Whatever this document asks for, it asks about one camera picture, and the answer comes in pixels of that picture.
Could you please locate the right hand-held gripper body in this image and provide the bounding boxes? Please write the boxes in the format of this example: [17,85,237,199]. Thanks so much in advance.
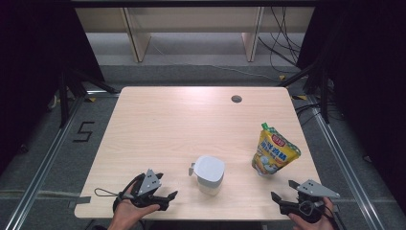
[280,178,341,224]

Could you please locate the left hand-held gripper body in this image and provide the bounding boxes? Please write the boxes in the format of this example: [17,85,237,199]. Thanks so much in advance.
[130,169,163,212]

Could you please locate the yellow seasoning pouch green cap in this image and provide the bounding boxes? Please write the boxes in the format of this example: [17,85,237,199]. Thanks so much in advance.
[251,122,302,176]

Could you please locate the white lidded seasoning jar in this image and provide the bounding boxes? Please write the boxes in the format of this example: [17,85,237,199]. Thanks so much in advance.
[188,155,226,196]

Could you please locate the person's left hand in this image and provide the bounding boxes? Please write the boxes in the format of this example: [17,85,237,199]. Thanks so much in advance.
[108,186,161,230]

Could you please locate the person's right hand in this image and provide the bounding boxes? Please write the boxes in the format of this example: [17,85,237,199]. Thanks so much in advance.
[288,196,336,230]

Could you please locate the grey tape strip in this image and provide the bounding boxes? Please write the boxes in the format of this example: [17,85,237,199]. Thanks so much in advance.
[68,195,92,209]

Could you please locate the black metal stand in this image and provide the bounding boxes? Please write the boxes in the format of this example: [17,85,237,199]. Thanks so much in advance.
[56,66,120,129]
[277,59,331,125]

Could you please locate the black curtain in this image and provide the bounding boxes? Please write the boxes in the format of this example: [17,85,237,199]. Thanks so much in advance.
[296,0,406,205]
[0,0,106,175]

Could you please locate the light wooden shelf unit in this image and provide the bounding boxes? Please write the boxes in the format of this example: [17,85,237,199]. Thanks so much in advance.
[75,6,315,63]

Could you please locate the black right gripper strap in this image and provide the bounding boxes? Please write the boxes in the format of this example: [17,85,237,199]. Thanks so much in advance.
[319,204,342,230]

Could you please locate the silver metal floor rail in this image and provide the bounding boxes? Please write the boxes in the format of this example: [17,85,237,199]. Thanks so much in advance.
[305,95,385,230]
[4,95,84,230]

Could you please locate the thin grey lanyard loop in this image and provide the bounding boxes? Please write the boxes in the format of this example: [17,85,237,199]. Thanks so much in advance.
[94,187,123,198]

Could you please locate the black floor cables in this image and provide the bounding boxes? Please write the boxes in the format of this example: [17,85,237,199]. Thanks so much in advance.
[294,103,322,127]

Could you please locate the black cable bundle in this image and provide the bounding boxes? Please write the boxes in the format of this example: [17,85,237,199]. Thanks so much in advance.
[258,6,303,75]

